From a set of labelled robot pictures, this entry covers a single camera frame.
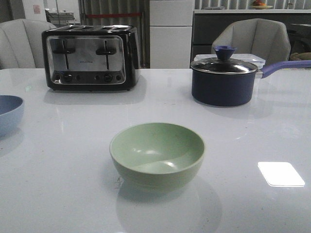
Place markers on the green bowl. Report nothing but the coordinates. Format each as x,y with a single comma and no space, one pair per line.
157,156

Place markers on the blue bowl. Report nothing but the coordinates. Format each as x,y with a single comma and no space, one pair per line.
11,113

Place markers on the dark blue saucepan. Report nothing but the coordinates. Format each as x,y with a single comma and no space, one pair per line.
222,89

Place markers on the glass pot lid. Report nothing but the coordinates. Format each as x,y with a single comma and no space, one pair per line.
223,63

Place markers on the grey curtain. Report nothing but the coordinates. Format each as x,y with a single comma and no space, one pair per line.
142,23

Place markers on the white refrigerator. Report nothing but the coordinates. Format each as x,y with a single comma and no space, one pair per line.
170,33

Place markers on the black and chrome toaster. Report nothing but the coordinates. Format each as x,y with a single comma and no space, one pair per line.
91,57

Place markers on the clear plastic container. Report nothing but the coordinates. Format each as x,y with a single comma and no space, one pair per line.
259,62

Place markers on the red barrier belt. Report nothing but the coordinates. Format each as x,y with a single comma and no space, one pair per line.
137,14

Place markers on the metal cart in background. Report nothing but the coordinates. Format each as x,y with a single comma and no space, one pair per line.
59,18

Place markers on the beige right chair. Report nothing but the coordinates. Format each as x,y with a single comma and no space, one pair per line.
267,39

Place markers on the beige chair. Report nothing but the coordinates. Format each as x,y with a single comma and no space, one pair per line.
21,43
267,39

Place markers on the fruit plate on counter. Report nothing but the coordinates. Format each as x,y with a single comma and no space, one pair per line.
259,5

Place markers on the beige left chair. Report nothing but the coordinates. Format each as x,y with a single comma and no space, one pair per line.
21,43

